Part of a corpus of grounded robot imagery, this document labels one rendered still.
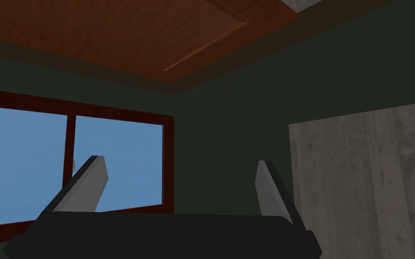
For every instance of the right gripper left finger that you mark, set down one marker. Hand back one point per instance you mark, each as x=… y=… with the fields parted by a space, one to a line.
x=85 y=189

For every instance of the window with dark red frame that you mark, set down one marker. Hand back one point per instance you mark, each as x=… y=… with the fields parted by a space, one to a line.
x=20 y=162

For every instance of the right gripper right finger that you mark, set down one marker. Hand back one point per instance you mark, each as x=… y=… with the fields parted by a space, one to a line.
x=270 y=196

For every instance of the grey wooden door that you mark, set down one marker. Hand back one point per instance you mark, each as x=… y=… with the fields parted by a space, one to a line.
x=369 y=183

